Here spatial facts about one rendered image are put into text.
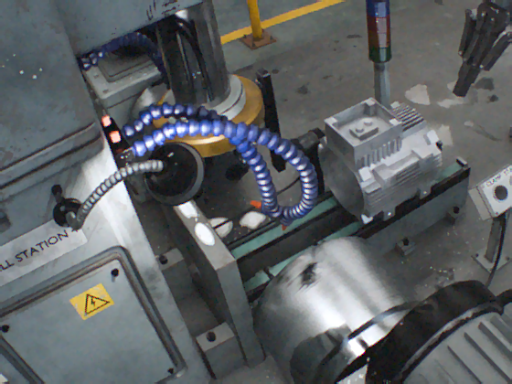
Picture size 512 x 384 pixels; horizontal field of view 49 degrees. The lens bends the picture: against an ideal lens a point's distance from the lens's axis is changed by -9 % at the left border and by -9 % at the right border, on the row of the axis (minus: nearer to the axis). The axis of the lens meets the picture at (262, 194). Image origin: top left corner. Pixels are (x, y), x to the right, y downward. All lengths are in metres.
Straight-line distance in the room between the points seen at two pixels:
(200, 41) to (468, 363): 0.55
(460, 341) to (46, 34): 0.52
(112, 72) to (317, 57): 0.81
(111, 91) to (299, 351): 0.77
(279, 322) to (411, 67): 1.21
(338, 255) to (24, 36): 0.57
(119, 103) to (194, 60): 0.58
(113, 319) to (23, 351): 0.14
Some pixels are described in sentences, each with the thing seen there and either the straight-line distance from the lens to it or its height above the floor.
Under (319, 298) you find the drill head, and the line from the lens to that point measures 0.89.
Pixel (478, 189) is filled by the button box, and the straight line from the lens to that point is 1.16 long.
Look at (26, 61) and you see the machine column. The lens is 0.63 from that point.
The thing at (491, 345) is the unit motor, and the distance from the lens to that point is 0.63.
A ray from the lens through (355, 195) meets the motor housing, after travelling 1.32.
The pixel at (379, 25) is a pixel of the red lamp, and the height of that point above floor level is 1.14.
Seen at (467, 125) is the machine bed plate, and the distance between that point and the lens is 1.73.
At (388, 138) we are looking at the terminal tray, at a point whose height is 1.12.
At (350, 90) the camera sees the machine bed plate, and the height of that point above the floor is 0.80.
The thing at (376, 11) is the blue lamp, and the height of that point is 1.18.
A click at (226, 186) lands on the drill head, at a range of 1.38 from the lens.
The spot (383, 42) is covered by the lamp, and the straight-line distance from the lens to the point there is 1.52.
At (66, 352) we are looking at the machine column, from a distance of 0.92.
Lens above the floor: 1.89
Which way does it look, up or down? 45 degrees down
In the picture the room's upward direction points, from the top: 11 degrees counter-clockwise
